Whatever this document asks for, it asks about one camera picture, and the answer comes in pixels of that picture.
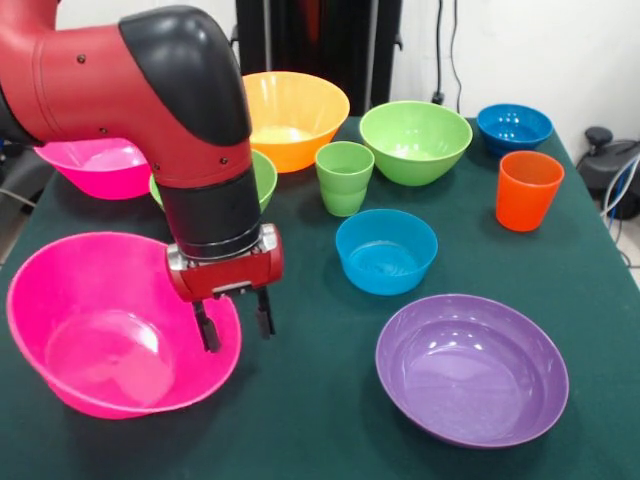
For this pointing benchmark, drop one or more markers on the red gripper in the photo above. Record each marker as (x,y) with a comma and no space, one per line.
(230,275)

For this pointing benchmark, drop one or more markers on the pink bowl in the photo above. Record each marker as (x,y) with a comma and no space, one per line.
(100,175)
(100,350)

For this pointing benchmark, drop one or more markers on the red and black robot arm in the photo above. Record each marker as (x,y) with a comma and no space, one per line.
(100,85)

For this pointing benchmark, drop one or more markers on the dark green tablecloth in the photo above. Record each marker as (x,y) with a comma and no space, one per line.
(320,350)

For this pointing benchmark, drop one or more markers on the green bowl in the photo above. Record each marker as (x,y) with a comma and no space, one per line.
(265,180)
(415,150)

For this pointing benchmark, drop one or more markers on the light blue bowl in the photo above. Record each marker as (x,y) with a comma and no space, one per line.
(385,270)

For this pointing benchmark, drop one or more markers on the green cup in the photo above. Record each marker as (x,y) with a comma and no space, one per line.
(345,195)

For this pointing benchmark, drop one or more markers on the orange bowl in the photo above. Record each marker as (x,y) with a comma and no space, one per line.
(300,115)

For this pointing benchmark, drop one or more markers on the purple bowl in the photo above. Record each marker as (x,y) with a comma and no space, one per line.
(470,380)

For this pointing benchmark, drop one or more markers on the orange-red cup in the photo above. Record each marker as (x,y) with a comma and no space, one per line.
(530,205)

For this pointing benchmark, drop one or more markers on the dark blue bowl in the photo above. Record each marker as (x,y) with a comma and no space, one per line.
(515,135)

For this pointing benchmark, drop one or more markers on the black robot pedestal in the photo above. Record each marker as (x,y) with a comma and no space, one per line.
(320,35)

